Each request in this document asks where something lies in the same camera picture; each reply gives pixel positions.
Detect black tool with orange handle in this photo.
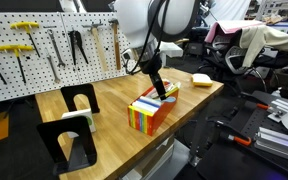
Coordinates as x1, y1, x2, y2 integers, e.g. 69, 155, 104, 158
213, 119, 254, 148

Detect red rainbow-striped cardboard box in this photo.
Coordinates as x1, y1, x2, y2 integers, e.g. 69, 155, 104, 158
127, 79, 182, 137

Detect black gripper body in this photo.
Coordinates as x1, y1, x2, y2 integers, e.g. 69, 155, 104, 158
139, 49, 164, 77

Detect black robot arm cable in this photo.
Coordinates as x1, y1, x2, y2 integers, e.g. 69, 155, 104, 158
126, 0, 172, 76

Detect mixed colour card stack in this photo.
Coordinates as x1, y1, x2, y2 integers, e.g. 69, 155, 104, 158
150, 80, 182, 100

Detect black mesh office chair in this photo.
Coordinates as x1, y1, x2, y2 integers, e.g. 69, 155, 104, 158
197, 31, 272, 98

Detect small orange-handled clamp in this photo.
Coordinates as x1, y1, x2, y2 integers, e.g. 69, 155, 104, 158
255, 102, 272, 112

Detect small white bottle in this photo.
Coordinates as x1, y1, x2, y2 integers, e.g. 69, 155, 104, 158
271, 87, 283, 99

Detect white blue-striped card stack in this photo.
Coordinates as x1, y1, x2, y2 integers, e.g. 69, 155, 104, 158
131, 95, 164, 117

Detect black pliers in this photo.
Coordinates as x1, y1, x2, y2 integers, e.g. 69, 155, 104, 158
67, 29, 90, 67

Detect black perforated metal plate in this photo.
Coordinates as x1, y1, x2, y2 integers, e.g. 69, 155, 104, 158
238, 105, 277, 143

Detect light blue plastic spoon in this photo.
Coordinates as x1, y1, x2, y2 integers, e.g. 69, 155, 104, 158
163, 95, 178, 103

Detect beige jacket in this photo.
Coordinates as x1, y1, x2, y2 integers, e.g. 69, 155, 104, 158
238, 23, 288, 69

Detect aluminium profile bars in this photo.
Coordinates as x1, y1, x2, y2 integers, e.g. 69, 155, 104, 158
253, 125, 288, 167

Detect hammer with brown wooden handle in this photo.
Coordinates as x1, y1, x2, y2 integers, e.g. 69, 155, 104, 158
107, 18, 124, 71

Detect silver metal bracket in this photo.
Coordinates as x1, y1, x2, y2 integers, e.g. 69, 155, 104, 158
266, 98, 288, 124

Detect white card with green mark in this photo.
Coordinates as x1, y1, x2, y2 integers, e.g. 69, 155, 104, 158
60, 108, 97, 139

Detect black metal bookend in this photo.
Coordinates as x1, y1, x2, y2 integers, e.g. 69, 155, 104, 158
36, 115, 98, 177
60, 83, 101, 115

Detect silver combination wrench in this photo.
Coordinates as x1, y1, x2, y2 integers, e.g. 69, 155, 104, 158
44, 49, 62, 85
46, 28, 67, 69

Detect pink cloth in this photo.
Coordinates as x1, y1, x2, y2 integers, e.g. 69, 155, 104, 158
203, 19, 266, 45

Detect metal shelving rack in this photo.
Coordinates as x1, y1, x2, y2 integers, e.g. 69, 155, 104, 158
250, 0, 288, 27

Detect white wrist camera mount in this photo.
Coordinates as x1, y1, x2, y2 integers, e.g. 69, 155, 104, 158
158, 41, 184, 58

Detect white toy bread slice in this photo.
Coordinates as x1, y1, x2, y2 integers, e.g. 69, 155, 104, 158
192, 81, 214, 89
191, 73, 214, 85

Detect hammer with pale wooden handle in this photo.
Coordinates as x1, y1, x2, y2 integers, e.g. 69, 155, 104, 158
81, 22, 109, 73

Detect white pegboard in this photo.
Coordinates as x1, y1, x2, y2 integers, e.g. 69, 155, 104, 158
0, 11, 139, 103

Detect white fabric backdrop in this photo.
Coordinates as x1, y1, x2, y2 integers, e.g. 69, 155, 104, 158
202, 0, 256, 24

